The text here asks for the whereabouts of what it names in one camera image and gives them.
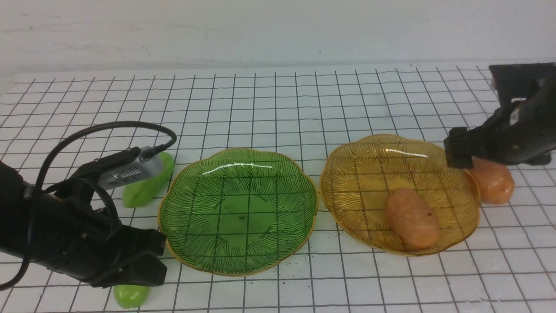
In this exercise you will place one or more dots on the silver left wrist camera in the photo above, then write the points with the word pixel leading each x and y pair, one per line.
pixel 129 166

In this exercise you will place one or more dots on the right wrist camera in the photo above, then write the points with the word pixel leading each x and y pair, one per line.
pixel 519 81

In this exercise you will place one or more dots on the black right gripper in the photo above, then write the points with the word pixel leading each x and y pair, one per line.
pixel 522 132

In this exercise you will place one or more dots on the green glass plate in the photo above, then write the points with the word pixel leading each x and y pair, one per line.
pixel 239 212

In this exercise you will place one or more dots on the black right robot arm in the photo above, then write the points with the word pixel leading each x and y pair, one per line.
pixel 523 128

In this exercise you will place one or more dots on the green cucumber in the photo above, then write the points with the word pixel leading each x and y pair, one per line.
pixel 131 296
pixel 139 194

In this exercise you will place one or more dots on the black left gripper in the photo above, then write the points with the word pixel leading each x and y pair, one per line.
pixel 77 232

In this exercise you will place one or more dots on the amber glass plate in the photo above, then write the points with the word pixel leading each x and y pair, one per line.
pixel 358 177

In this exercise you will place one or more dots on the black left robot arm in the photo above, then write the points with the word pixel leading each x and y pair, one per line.
pixel 17 213

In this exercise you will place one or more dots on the orange potato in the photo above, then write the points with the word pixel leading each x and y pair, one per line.
pixel 495 182
pixel 411 218

